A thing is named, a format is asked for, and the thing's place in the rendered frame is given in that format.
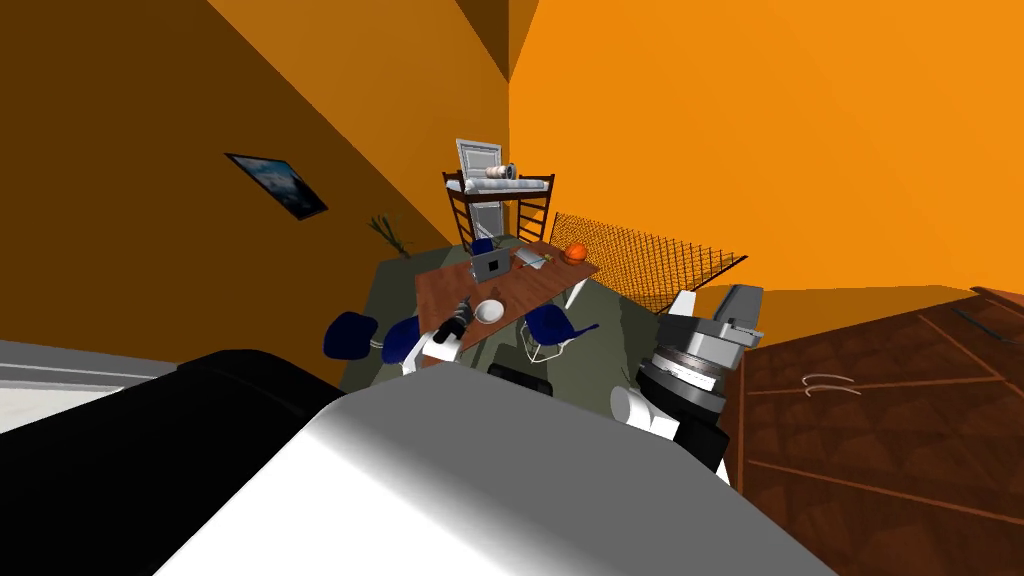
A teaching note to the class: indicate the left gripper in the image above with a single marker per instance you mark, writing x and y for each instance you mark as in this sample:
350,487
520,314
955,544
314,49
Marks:
462,310

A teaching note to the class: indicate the orange ball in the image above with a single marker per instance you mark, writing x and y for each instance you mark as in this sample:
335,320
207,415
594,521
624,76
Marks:
576,254

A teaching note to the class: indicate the dark wooden bunk bed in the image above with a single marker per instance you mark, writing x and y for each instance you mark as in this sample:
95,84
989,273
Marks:
496,188

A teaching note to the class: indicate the blue chair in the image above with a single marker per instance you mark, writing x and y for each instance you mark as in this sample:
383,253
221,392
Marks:
400,340
482,245
552,324
350,334

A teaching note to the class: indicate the green plant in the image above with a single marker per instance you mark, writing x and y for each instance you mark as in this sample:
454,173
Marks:
392,234

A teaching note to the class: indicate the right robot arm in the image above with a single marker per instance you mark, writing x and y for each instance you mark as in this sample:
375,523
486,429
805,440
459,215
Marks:
682,404

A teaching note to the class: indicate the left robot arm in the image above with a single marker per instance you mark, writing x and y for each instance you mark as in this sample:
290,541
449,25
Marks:
120,464

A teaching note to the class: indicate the white door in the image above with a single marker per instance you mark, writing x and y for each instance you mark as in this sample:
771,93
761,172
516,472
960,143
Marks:
478,156

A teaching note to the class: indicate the brown wooden table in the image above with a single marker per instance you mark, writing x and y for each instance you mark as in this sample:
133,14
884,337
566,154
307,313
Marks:
528,292

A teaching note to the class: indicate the brown wooden cupboard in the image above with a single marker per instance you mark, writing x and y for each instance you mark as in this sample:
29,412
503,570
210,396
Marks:
880,464

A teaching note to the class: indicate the white open book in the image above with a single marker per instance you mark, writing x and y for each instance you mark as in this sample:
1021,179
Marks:
531,256

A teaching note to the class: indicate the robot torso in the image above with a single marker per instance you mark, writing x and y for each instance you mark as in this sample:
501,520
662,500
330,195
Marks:
448,496

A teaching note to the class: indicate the white bowl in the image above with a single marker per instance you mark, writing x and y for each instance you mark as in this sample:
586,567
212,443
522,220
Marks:
489,311

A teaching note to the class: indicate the grey laptop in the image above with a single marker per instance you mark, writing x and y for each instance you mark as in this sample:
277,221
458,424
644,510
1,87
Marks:
491,266

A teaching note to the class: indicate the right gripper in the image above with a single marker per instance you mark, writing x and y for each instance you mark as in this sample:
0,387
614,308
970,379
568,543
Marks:
704,344

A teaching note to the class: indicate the dark framed wall picture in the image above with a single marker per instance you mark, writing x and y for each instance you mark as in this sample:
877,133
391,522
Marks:
280,186

